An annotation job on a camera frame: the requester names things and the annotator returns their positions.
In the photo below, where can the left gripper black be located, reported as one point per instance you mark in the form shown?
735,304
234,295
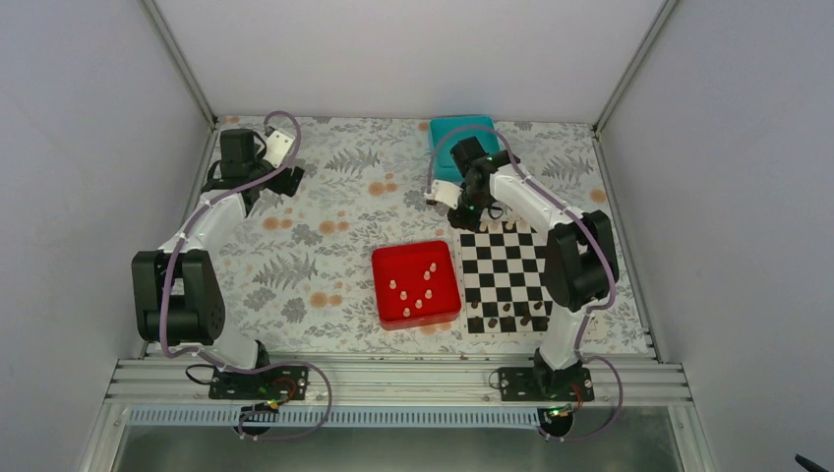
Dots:
279,186

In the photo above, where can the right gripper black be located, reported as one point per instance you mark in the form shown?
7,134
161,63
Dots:
470,223

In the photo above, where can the red tray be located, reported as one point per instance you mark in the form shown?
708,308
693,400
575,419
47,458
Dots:
406,264

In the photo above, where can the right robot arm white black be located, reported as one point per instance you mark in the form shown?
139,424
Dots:
580,263

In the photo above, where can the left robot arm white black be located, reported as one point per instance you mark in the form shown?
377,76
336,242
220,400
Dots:
178,300

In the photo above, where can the teal bin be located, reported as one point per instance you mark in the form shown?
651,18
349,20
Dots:
443,139

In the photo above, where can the floral table mat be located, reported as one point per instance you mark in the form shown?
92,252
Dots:
296,274

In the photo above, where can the black white chessboard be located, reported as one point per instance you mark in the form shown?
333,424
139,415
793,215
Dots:
503,262

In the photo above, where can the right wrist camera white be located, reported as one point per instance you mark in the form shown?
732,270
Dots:
443,192

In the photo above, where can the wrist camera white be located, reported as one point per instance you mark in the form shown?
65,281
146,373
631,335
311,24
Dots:
278,146
443,192

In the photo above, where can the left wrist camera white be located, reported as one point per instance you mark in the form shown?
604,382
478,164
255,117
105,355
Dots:
278,146

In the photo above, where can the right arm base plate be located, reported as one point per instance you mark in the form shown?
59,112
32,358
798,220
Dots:
527,384

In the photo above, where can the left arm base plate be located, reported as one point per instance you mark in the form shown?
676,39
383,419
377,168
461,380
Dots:
281,384

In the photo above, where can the grey cable duct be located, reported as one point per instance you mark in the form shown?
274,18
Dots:
338,416

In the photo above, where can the aluminium rail frame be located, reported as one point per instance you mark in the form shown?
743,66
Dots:
397,382

